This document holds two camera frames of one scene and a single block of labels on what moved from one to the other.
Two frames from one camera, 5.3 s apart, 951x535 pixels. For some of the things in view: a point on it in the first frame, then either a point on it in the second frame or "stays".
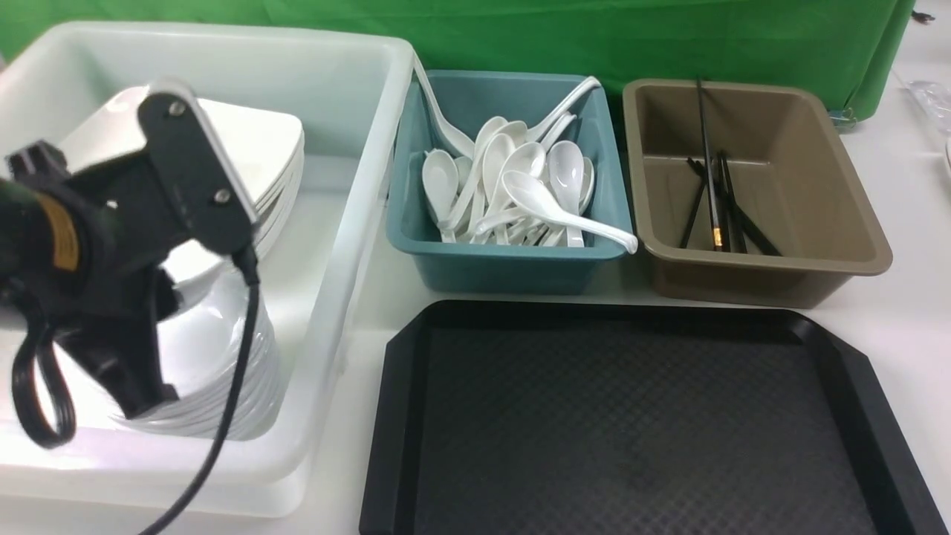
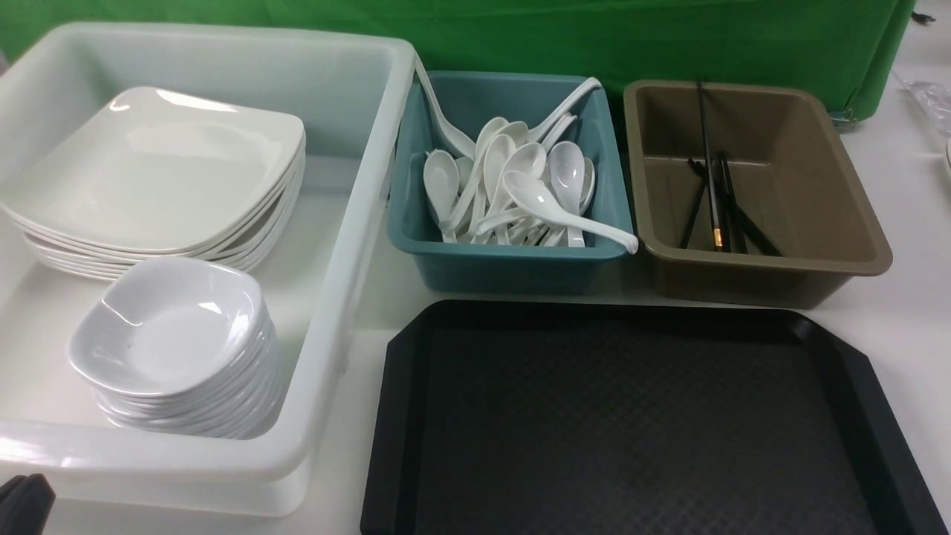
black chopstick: x=735 y=205 stays
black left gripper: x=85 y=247 -> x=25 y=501
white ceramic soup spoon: x=565 y=166 stays
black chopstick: x=717 y=238 stays
